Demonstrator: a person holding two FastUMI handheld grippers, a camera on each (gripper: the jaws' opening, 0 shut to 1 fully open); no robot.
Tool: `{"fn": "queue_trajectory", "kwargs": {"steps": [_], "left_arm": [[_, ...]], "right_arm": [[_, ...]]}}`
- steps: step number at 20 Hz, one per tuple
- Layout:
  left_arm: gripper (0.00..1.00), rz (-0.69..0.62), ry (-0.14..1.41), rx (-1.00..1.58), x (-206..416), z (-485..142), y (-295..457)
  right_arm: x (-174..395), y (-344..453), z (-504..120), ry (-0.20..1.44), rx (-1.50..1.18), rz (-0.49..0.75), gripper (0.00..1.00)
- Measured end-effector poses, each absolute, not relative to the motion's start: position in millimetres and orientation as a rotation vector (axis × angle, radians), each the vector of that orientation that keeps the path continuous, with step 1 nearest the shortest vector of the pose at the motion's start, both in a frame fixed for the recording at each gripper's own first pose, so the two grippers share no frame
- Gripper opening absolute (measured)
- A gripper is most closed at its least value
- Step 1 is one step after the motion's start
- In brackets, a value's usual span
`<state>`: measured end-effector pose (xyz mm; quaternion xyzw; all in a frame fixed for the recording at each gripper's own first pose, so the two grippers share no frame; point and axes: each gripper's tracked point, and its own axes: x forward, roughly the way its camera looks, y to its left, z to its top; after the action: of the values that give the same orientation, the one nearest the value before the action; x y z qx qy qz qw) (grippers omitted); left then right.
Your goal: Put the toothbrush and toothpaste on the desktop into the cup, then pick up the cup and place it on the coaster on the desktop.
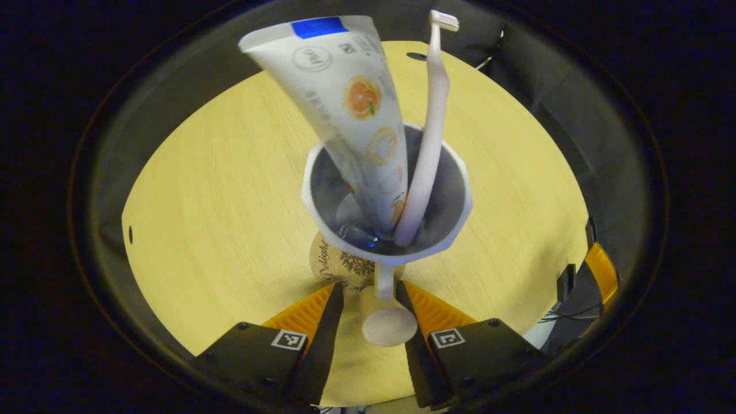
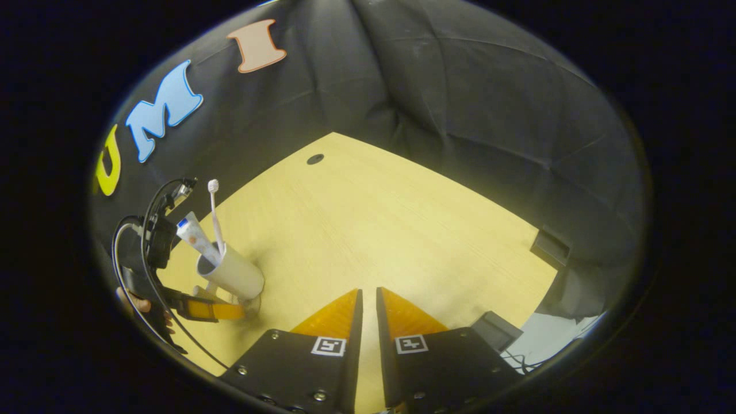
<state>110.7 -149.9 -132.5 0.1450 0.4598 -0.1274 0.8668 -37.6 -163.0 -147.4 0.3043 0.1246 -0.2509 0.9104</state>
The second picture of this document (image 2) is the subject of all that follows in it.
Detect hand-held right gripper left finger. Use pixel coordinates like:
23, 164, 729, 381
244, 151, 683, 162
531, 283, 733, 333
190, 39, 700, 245
218, 289, 364, 414

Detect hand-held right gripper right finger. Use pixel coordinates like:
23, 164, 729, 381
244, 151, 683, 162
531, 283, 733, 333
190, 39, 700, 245
376, 287, 521, 412

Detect white toothpaste tube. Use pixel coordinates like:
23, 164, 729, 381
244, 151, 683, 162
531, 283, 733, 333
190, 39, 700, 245
176, 212, 223, 268

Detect white cup with wooden handle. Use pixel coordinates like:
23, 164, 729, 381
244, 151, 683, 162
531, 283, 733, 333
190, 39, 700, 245
191, 241, 266, 304

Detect white toothbrush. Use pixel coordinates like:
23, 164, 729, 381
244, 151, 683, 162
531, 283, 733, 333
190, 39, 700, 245
208, 179, 226, 256

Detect wooden desktop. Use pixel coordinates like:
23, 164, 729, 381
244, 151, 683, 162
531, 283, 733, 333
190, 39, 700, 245
155, 132, 558, 414

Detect dark grey box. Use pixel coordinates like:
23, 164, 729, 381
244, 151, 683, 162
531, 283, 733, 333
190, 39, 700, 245
471, 310, 524, 352

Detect black rectangular box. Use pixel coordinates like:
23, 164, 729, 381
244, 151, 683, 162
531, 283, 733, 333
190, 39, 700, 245
530, 227, 573, 269

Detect black backdrop cloth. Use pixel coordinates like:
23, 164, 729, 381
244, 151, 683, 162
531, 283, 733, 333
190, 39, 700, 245
89, 0, 647, 323

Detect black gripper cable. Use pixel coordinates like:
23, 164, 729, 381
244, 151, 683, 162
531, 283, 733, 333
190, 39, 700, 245
111, 178, 231, 370

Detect thin black cable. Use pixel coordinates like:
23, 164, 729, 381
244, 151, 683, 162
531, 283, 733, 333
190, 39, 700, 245
503, 352, 553, 373

